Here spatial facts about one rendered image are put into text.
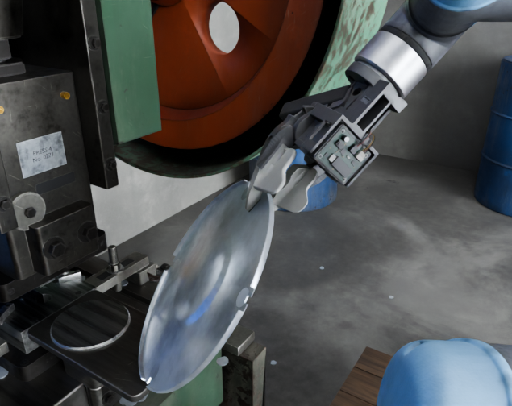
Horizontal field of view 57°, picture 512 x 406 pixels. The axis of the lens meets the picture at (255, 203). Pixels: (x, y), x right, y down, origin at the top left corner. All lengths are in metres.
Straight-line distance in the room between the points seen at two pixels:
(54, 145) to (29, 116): 0.06
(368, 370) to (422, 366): 1.06
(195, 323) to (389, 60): 0.37
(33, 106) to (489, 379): 0.62
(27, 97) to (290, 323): 1.55
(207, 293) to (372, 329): 1.54
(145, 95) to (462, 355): 0.62
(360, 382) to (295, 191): 0.84
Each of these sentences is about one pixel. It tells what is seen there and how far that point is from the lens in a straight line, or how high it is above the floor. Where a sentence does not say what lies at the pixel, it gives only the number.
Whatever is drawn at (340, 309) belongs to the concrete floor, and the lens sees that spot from 2.14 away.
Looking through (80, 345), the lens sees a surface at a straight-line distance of 0.80.
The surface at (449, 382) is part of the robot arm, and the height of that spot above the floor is 1.09.
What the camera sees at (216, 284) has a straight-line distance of 0.57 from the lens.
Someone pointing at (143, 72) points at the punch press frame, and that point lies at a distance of 0.79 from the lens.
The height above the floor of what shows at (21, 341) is 0.76.
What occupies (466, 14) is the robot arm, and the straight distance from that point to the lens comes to 0.51.
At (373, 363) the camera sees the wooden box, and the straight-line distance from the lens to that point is 1.40.
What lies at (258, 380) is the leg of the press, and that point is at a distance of 1.03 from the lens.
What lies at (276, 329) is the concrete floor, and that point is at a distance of 2.01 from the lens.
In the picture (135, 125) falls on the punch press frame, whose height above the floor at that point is 1.08.
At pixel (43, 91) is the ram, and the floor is 1.15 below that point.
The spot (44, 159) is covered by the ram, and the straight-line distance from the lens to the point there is 0.75.
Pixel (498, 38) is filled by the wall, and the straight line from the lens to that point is 3.72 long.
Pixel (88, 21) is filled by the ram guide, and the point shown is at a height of 1.24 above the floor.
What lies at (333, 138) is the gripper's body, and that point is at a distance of 0.52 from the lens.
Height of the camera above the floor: 1.29
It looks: 25 degrees down
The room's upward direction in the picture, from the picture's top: straight up
